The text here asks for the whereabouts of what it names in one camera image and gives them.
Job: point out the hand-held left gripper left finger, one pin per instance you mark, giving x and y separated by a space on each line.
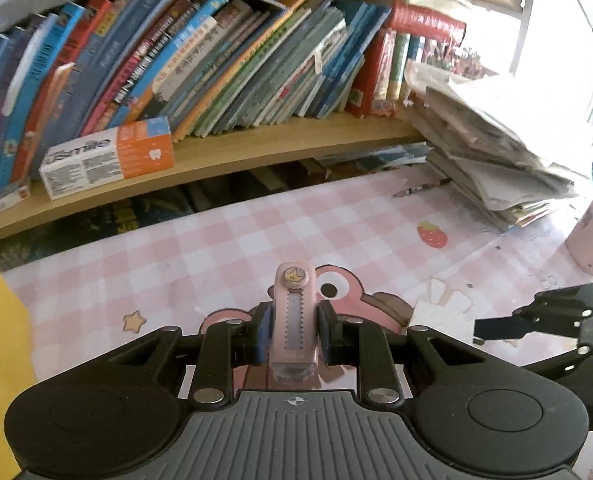
263 332

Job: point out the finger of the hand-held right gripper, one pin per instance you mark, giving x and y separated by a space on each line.
501 329
563 362

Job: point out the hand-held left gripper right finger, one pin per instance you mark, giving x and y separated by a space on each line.
325 332

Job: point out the pink checked desk mat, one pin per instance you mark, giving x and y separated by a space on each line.
201 260

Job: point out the pile of papers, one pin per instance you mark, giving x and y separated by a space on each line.
501 145

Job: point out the white wooden bookshelf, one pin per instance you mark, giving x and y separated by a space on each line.
276 145

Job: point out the white orange toothpaste box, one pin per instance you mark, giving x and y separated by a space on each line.
101 160

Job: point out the row of books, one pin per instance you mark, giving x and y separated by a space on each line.
201 60

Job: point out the small red white box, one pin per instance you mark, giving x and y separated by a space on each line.
9 200

